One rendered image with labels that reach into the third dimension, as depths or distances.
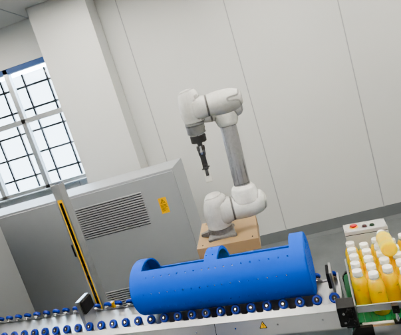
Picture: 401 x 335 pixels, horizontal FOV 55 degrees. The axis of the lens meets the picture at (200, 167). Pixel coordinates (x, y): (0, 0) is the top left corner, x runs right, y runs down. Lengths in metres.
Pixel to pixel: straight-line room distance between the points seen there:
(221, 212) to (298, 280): 0.78
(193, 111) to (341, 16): 3.13
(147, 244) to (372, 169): 2.69
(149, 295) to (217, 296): 0.34
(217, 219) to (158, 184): 1.13
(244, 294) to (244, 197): 0.71
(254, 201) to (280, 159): 2.25
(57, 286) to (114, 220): 0.91
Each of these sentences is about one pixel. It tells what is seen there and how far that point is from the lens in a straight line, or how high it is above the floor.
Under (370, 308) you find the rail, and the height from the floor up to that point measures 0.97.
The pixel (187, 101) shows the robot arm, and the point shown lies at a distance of 1.74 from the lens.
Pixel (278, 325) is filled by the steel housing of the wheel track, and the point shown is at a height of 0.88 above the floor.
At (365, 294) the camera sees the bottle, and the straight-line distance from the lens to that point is 1.81.
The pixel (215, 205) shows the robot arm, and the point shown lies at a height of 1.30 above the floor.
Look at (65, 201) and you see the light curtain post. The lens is 2.55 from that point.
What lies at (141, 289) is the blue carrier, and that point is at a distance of 1.99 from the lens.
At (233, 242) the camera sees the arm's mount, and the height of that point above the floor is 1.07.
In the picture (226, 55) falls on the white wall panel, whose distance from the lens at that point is 4.49.
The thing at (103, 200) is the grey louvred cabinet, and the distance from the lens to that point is 3.57.
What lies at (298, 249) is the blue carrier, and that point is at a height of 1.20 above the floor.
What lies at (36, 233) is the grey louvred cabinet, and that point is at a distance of 3.95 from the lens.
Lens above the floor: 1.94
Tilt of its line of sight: 10 degrees down
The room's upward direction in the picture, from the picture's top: 17 degrees counter-clockwise
